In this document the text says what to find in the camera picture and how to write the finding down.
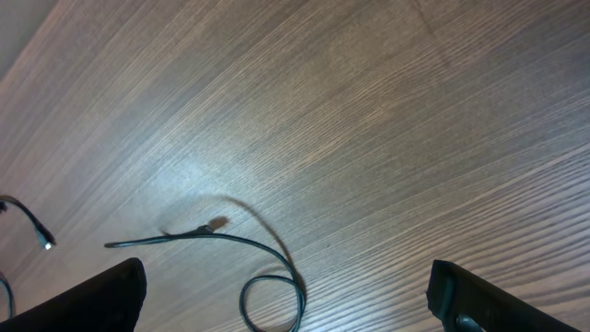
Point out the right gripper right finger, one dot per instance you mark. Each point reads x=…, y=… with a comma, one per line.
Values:
x=463, y=301

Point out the black cable gold plugs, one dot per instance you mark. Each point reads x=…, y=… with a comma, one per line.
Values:
x=207, y=232

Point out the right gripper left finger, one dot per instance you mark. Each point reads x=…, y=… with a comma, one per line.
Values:
x=110, y=301

